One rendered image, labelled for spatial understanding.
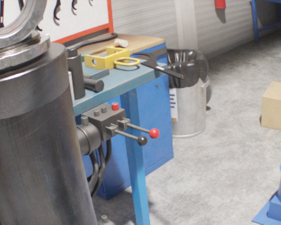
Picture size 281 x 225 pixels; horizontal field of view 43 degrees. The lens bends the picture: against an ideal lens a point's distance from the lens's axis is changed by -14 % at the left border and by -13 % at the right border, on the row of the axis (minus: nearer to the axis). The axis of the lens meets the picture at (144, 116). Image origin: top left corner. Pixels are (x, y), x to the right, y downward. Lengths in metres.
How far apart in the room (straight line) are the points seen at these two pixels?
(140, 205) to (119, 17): 2.33
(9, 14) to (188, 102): 1.73
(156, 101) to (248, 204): 1.00
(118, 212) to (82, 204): 1.92
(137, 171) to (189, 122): 1.32
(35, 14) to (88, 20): 3.20
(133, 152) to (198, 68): 1.33
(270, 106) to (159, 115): 1.12
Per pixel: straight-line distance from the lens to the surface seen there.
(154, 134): 1.38
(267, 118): 3.55
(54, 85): 0.59
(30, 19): 0.58
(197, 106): 3.34
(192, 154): 3.18
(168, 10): 4.69
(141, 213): 2.31
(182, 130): 3.39
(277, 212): 2.42
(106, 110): 1.50
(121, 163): 2.72
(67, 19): 3.61
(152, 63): 1.82
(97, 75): 1.71
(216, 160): 3.09
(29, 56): 0.58
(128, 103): 1.95
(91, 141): 1.42
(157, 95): 2.82
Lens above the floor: 1.62
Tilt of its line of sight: 25 degrees down
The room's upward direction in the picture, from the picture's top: 5 degrees counter-clockwise
